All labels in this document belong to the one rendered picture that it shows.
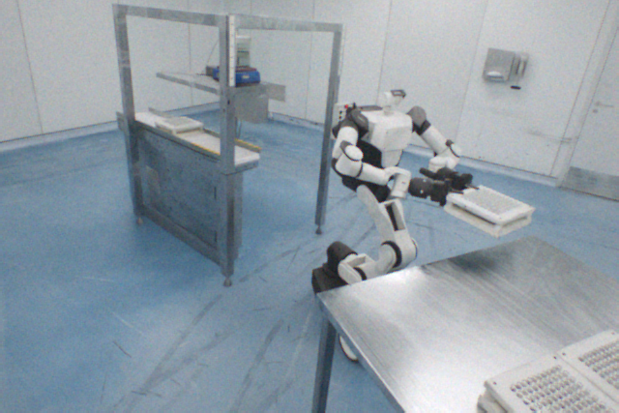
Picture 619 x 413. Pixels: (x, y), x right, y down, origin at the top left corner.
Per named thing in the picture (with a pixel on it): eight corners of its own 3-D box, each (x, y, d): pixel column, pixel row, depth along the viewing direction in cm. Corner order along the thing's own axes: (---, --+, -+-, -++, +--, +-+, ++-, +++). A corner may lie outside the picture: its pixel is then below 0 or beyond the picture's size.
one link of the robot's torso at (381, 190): (338, 188, 229) (342, 160, 222) (355, 184, 236) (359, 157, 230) (371, 208, 209) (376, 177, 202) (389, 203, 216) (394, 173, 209)
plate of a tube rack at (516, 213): (534, 212, 157) (536, 207, 156) (500, 226, 144) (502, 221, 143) (480, 189, 175) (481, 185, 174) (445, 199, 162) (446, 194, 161)
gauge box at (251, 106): (268, 121, 245) (269, 89, 238) (255, 124, 238) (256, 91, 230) (244, 114, 258) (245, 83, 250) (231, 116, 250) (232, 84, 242)
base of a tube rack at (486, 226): (530, 222, 159) (532, 218, 158) (496, 238, 146) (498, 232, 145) (477, 198, 177) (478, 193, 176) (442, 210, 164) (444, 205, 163)
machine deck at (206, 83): (269, 91, 238) (269, 84, 236) (219, 97, 210) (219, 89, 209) (206, 74, 273) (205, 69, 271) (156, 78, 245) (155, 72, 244)
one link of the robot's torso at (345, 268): (336, 276, 240) (338, 257, 235) (360, 267, 251) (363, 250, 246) (358, 295, 225) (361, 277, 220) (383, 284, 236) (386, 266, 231)
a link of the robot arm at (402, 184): (421, 175, 166) (395, 169, 170) (415, 199, 165) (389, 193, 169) (422, 180, 176) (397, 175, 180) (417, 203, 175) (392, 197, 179)
